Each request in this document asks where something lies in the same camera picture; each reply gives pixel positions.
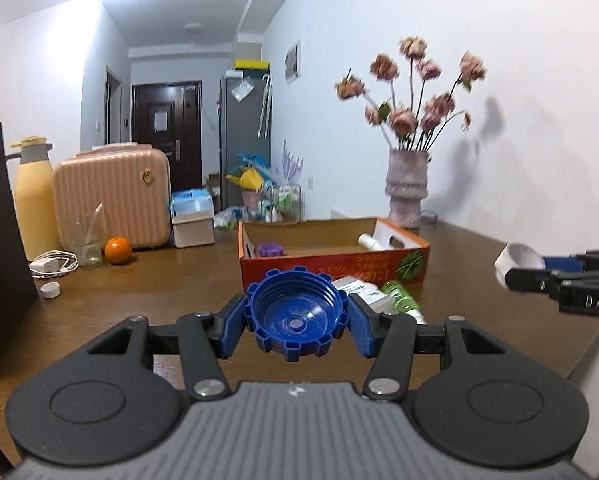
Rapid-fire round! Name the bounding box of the white umbrella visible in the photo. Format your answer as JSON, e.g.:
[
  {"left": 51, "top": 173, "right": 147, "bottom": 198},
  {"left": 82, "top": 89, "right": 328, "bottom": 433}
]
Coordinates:
[{"left": 258, "top": 74, "right": 275, "bottom": 138}]

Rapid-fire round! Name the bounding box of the orange fruit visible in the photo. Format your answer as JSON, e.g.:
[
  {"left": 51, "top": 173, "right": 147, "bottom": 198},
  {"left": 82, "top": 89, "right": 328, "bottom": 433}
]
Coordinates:
[{"left": 104, "top": 237, "right": 132, "bottom": 265}]

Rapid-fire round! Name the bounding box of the orange cardboard box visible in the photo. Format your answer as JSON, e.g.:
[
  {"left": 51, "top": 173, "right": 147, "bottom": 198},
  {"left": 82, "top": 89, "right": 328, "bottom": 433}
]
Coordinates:
[{"left": 238, "top": 216, "right": 431, "bottom": 293}]

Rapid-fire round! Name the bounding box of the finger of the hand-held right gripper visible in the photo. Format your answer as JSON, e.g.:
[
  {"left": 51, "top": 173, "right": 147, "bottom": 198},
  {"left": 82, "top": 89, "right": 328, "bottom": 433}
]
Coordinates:
[
  {"left": 543, "top": 250, "right": 599, "bottom": 271},
  {"left": 505, "top": 267, "right": 599, "bottom": 292}
]

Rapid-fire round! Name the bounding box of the purple paper bouquet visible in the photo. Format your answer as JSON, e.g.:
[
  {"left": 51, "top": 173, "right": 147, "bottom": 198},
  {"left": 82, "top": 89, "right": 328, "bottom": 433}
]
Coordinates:
[{"left": 274, "top": 140, "right": 305, "bottom": 186}]

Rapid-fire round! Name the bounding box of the green spray bottle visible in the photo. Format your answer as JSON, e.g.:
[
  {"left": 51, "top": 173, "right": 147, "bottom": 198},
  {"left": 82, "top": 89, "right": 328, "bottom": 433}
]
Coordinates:
[{"left": 381, "top": 280, "right": 427, "bottom": 325}]

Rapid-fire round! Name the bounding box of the white labelled bottle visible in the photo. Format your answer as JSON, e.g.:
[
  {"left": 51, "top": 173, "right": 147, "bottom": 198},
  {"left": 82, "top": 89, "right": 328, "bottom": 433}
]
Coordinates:
[{"left": 329, "top": 276, "right": 396, "bottom": 313}]

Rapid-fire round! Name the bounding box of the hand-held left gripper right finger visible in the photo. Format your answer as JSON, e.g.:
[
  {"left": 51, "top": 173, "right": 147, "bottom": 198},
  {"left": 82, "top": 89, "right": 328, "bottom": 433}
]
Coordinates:
[{"left": 347, "top": 296, "right": 513, "bottom": 402}]

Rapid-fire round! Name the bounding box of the bunch of dried roses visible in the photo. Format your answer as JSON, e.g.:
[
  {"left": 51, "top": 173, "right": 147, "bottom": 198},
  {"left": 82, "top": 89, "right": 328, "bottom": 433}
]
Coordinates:
[{"left": 335, "top": 36, "right": 487, "bottom": 153}]

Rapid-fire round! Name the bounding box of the blue tissue pack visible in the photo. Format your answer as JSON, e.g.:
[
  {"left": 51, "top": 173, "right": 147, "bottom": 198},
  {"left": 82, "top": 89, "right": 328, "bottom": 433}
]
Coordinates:
[{"left": 170, "top": 189, "right": 214, "bottom": 218}]

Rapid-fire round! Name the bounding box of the plastic bag with green packets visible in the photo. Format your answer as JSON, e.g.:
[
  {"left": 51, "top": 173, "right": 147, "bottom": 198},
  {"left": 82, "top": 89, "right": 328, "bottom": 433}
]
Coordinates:
[{"left": 214, "top": 207, "right": 241, "bottom": 231}]

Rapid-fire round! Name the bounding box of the clear drinking straw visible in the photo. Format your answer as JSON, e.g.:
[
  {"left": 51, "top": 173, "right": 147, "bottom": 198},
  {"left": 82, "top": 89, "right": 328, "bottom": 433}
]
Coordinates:
[{"left": 86, "top": 203, "right": 104, "bottom": 248}]

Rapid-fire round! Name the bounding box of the dark brown door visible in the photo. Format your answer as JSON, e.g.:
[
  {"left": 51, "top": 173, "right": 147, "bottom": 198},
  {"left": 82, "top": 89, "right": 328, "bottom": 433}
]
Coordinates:
[{"left": 132, "top": 80, "right": 202, "bottom": 193}]

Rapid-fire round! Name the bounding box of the framed wall picture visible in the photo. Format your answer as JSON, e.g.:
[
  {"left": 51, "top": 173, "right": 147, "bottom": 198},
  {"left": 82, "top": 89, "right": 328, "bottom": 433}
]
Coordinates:
[{"left": 285, "top": 39, "right": 301, "bottom": 85}]

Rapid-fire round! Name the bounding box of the blue plastic cap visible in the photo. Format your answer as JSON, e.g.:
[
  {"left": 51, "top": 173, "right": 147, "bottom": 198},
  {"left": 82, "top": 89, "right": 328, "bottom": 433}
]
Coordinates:
[{"left": 246, "top": 267, "right": 349, "bottom": 362}]

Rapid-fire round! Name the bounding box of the clear plastic bag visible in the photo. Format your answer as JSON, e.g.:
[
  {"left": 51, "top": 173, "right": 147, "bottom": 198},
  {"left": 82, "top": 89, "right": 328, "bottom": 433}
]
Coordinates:
[{"left": 230, "top": 77, "right": 254, "bottom": 103}]

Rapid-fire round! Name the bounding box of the white charger with cable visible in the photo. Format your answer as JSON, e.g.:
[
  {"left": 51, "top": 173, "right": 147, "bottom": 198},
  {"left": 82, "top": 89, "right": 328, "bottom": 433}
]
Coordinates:
[{"left": 29, "top": 250, "right": 79, "bottom": 278}]

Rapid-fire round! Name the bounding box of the rack of small bottles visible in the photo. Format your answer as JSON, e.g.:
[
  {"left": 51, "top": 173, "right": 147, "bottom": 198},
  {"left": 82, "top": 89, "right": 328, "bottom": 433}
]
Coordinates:
[{"left": 259, "top": 185, "right": 303, "bottom": 223}]

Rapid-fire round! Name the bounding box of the yellow thermos jug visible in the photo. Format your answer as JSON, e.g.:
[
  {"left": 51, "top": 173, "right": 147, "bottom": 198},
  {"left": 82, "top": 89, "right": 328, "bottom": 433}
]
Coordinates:
[{"left": 9, "top": 136, "right": 62, "bottom": 261}]

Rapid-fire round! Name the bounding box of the clear glass cup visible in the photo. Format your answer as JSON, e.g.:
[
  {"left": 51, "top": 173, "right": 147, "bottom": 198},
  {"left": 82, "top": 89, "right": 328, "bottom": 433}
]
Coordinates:
[{"left": 59, "top": 212, "right": 105, "bottom": 268}]

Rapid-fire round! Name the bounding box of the grey refrigerator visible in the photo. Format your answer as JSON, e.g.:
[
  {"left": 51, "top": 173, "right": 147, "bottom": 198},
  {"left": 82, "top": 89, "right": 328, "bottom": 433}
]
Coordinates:
[{"left": 219, "top": 75, "right": 272, "bottom": 211}]

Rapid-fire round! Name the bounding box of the white round cup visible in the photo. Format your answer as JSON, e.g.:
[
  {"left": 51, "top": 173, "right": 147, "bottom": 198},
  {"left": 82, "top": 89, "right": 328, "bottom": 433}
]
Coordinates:
[{"left": 494, "top": 242, "right": 546, "bottom": 286}]

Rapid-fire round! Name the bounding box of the yellow watering can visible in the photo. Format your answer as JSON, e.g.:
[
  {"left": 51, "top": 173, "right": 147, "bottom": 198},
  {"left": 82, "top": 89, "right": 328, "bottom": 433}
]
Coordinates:
[{"left": 226, "top": 167, "right": 265, "bottom": 193}]

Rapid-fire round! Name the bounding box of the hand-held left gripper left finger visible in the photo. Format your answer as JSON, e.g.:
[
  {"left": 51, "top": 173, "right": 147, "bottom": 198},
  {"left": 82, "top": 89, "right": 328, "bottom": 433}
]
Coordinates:
[{"left": 86, "top": 294, "right": 248, "bottom": 402}]

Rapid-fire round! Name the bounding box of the pink ribbed suitcase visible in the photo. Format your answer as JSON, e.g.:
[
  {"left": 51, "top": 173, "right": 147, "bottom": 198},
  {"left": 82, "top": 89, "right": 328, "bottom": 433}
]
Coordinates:
[{"left": 53, "top": 144, "right": 172, "bottom": 251}]

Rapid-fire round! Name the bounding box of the pink grey ceramic vase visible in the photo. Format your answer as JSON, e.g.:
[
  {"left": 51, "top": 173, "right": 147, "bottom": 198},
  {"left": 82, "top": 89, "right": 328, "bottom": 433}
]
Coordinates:
[{"left": 385, "top": 149, "right": 430, "bottom": 231}]

